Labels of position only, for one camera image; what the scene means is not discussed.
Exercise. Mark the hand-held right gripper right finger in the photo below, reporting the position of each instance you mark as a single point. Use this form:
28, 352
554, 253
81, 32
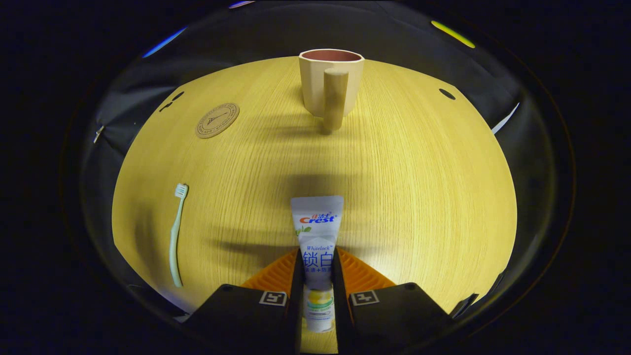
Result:
341, 315

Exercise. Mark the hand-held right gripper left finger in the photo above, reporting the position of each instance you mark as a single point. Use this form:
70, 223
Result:
296, 305

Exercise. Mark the white toothpaste tube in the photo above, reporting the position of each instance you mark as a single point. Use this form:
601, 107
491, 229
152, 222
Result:
318, 231

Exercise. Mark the pale green toothbrush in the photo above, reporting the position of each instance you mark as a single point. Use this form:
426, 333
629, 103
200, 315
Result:
173, 236

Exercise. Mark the round brown coaster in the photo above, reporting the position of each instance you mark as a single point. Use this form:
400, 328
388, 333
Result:
217, 121

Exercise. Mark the beige cup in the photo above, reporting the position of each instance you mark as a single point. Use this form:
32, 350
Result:
315, 84

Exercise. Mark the black backdrop cloth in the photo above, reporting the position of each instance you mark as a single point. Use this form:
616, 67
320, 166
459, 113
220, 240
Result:
246, 39

